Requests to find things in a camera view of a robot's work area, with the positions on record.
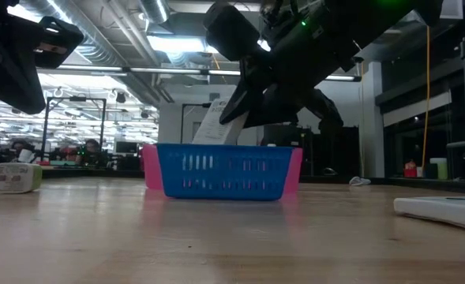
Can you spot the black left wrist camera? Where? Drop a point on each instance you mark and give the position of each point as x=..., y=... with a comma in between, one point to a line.
x=64, y=35

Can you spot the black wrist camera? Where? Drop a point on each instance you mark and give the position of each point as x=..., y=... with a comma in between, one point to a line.
x=64, y=35
x=232, y=29

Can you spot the black partition panels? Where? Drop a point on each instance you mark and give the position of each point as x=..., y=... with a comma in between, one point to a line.
x=346, y=154

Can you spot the pink plastic bin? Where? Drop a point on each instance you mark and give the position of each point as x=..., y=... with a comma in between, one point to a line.
x=152, y=169

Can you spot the long ceiling light bar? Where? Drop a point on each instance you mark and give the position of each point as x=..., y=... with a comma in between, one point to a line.
x=165, y=70

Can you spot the person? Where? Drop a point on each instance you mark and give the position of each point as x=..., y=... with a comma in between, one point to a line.
x=17, y=146
x=92, y=146

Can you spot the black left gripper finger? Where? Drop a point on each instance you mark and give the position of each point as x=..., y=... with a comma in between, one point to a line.
x=11, y=75

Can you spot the white box with text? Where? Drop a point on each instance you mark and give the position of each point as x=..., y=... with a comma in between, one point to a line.
x=212, y=126

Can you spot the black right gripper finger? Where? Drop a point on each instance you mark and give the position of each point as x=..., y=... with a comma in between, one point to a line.
x=238, y=104
x=275, y=112

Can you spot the red container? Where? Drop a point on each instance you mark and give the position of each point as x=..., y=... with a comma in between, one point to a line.
x=410, y=171

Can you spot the blue slotted plastic bin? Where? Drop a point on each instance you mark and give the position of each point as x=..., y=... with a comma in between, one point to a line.
x=224, y=173

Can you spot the black background rig frame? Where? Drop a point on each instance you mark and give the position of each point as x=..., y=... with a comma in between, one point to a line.
x=182, y=122
x=46, y=130

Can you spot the black monitor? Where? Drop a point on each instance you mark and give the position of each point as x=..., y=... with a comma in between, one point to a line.
x=126, y=147

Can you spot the white box with adapter print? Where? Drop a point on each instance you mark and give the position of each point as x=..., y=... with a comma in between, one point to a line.
x=445, y=211

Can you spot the small white green box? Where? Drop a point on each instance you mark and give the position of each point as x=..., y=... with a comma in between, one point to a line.
x=15, y=177

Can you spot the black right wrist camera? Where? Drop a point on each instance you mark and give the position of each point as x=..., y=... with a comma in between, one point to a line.
x=232, y=29

